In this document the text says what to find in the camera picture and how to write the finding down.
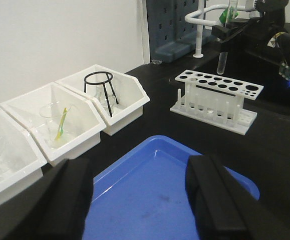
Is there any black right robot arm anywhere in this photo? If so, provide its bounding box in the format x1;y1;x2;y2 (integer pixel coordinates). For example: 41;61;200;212
212;0;290;70

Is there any clear flask in right bin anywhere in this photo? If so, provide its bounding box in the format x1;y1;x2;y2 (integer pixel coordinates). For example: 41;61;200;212
95;85;117;115

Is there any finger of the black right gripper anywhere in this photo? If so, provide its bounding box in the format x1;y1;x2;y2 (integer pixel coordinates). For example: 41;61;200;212
211;25;244;42
228;18;249;27

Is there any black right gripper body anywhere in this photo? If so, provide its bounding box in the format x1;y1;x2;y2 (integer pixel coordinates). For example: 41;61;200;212
243;0;289;54

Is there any left white storage bin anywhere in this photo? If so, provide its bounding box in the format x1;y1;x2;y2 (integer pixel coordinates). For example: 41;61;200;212
0;107;47;205

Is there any right white storage bin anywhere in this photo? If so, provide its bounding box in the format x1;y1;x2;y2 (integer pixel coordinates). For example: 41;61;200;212
56;64;150;136

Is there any black wire tripod stand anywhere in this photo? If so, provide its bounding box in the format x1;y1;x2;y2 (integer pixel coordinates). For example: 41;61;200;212
83;71;119;117

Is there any clear beaker in middle bin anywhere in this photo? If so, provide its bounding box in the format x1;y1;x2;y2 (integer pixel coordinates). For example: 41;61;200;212
39;101;72;149

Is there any yellow green plastic spoon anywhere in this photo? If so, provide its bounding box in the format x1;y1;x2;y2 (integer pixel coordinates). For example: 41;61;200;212
55;107;68;140

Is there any white lab faucet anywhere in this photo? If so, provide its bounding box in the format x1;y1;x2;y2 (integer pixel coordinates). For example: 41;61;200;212
185;0;257;59

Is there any blue plastic tray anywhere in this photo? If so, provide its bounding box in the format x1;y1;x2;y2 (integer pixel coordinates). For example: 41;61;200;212
83;135;260;240

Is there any white test tube rack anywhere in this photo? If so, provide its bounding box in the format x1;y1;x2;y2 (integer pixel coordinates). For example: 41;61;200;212
170;69;263;135

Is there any grey pegboard drying rack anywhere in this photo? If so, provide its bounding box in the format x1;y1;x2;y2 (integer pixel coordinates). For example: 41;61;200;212
146;0;218;63

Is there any clear glass test tube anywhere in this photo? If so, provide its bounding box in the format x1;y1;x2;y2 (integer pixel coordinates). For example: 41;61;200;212
216;0;238;75

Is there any white storage bin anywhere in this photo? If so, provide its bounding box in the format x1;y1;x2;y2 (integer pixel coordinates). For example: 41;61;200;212
56;64;150;136
0;82;106;166
0;107;47;205

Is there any middle white storage bin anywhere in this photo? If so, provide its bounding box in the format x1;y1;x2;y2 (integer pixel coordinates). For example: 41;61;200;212
0;82;106;166

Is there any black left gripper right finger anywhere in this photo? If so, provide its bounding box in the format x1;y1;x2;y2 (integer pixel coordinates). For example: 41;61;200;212
186;155;290;240

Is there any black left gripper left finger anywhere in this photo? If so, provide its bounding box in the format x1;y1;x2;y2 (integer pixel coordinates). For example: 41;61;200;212
0;157;94;240

